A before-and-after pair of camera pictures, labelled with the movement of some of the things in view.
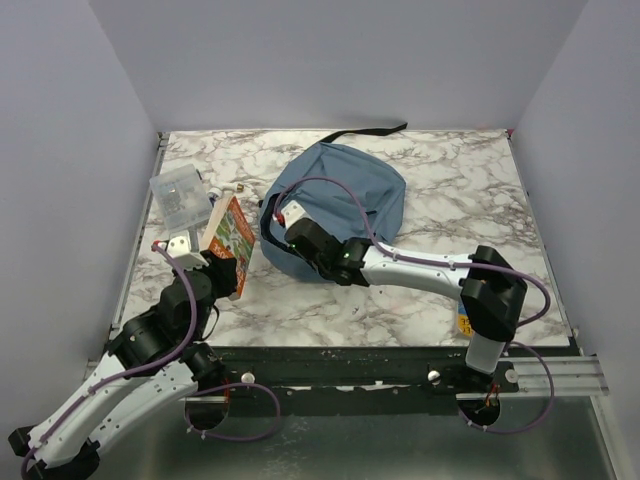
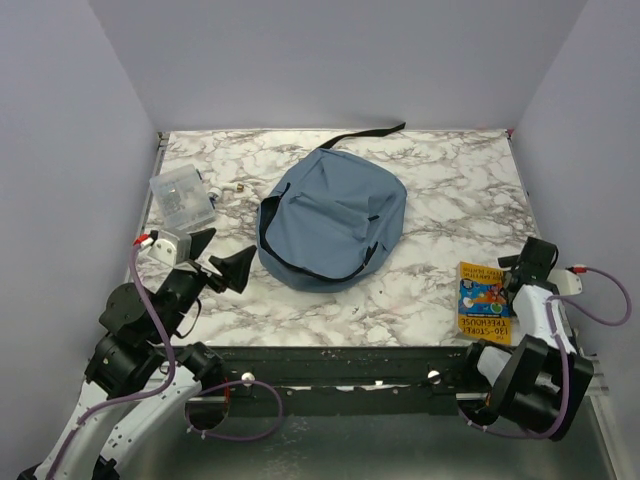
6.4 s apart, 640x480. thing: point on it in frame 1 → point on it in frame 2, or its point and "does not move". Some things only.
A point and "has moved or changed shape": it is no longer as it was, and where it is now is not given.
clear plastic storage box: [182, 196] does not move
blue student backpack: [346, 192] has moved or changed shape
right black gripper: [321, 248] → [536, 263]
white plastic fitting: [216, 192] does not move
